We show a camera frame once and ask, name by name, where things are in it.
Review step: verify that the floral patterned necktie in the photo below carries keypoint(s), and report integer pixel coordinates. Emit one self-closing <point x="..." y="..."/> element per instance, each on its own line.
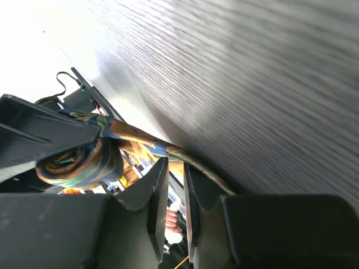
<point x="100" y="162"/>

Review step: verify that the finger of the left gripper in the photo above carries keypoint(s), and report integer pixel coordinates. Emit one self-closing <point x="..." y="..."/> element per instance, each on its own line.
<point x="30" y="133"/>

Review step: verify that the bare human hand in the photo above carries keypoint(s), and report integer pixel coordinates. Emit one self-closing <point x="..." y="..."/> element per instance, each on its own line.
<point x="171" y="222"/>

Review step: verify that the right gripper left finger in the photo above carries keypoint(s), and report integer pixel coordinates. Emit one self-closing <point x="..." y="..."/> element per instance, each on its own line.
<point x="87" y="230"/>

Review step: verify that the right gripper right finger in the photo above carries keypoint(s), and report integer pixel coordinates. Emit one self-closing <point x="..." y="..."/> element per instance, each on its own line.
<point x="267" y="230"/>

